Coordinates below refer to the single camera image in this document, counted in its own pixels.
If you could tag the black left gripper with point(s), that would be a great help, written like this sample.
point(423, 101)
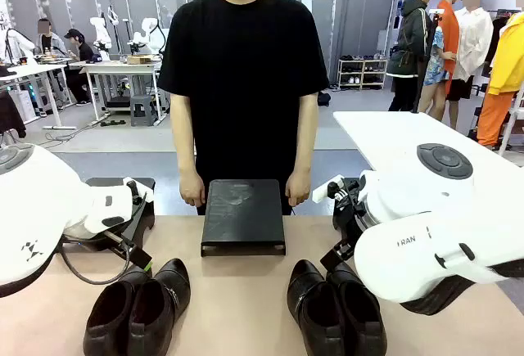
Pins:
point(132, 231)

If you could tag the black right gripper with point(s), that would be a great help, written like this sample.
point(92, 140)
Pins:
point(348, 217)

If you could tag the black textured shoe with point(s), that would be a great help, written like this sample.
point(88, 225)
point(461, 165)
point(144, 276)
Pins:
point(163, 298)
point(110, 315)

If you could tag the person left forearm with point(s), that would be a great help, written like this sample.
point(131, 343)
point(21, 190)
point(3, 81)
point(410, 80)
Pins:
point(305, 135)

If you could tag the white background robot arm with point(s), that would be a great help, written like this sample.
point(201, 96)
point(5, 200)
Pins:
point(101, 32)
point(147, 34)

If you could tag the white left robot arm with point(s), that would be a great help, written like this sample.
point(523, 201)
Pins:
point(41, 208)

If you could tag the person right forearm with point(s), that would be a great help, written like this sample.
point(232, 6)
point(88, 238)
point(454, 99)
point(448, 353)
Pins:
point(184, 135)

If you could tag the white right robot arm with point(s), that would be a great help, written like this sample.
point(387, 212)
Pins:
point(409, 249)

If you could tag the person torso black t-shirt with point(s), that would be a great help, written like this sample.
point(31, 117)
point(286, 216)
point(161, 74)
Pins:
point(241, 86)

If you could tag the seated person with black cap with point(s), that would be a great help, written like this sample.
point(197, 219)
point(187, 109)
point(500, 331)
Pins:
point(82, 57)

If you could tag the seated person in grey top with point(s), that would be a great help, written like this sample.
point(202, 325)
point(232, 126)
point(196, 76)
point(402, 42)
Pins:
point(49, 41)

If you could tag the person left hand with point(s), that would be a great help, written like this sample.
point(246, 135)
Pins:
point(299, 190)

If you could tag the person right hand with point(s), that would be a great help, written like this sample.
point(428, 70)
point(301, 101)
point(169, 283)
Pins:
point(192, 190)

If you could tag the grey plastic stool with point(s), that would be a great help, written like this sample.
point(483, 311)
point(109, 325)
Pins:
point(143, 110)

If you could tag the black bag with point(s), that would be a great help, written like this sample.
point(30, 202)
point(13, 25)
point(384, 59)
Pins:
point(323, 99)

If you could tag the white shoe rack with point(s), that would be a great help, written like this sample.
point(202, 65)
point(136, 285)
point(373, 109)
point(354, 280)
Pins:
point(362, 73)

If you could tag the white desk with box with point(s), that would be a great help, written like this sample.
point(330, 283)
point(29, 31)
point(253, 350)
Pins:
point(123, 68)

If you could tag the black jacket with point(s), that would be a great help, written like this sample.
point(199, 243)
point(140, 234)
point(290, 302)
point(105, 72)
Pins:
point(10, 114)

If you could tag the cardboard box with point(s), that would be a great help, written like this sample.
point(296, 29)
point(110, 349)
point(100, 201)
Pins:
point(139, 59)

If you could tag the mannequin in dark green jacket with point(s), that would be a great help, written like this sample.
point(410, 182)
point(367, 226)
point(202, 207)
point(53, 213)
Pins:
point(409, 45)

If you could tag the mannequin in yellow hoodie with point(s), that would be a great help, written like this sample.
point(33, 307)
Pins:
point(505, 65)

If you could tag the figure in white shirt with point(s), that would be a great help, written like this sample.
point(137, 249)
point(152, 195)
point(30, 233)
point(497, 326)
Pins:
point(475, 41)

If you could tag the mannequin in orange shirt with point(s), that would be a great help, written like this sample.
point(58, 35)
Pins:
point(448, 24)

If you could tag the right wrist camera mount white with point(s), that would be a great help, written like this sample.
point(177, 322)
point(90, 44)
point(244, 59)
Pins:
point(321, 193)

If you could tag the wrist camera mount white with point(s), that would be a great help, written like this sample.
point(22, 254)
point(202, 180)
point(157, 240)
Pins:
point(321, 193)
point(142, 189)

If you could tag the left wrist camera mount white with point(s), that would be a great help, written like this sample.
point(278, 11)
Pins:
point(142, 189)

